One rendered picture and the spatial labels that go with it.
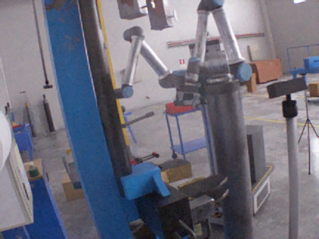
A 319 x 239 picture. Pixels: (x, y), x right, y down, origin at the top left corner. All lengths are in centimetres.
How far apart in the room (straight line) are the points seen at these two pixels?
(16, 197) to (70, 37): 74
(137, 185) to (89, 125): 35
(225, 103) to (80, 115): 80
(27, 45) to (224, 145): 1113
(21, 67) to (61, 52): 1085
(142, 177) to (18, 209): 57
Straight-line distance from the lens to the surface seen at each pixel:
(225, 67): 164
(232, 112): 164
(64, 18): 134
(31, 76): 1209
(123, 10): 132
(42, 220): 268
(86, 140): 132
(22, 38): 1233
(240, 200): 183
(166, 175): 178
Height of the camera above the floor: 162
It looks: 10 degrees down
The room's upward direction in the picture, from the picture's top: 11 degrees counter-clockwise
